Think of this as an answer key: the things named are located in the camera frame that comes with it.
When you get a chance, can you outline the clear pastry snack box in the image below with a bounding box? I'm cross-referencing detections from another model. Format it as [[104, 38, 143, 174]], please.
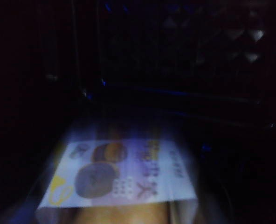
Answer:
[[34, 121, 199, 224]]

